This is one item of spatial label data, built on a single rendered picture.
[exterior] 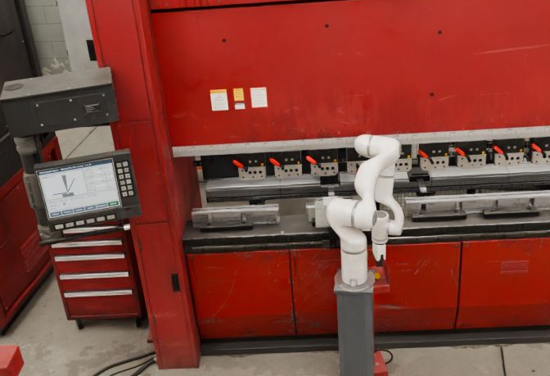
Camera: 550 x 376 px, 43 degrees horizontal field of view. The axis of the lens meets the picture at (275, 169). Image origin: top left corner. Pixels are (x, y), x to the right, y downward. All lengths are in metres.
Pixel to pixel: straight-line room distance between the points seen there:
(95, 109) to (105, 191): 0.42
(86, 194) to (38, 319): 1.85
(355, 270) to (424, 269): 0.95
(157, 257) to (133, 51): 1.19
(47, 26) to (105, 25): 5.63
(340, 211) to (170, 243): 1.17
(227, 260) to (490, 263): 1.50
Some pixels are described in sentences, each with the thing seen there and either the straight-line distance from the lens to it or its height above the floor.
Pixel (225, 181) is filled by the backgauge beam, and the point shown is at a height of 0.99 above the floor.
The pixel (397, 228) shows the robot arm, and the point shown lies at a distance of 3.58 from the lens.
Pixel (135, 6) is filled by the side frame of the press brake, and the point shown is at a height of 2.23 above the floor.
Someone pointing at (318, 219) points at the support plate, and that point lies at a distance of 3.86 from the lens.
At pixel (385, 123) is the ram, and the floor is 1.47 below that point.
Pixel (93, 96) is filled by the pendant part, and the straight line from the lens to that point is 3.36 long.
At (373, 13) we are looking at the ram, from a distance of 3.60.
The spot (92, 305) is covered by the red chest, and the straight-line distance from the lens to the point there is 4.81.
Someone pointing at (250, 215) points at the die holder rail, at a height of 0.93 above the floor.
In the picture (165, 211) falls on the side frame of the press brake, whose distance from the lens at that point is 3.85.
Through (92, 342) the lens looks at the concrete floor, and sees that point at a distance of 4.89.
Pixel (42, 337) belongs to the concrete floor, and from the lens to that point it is 5.06.
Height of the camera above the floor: 3.03
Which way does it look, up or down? 27 degrees down
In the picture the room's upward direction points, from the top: 5 degrees counter-clockwise
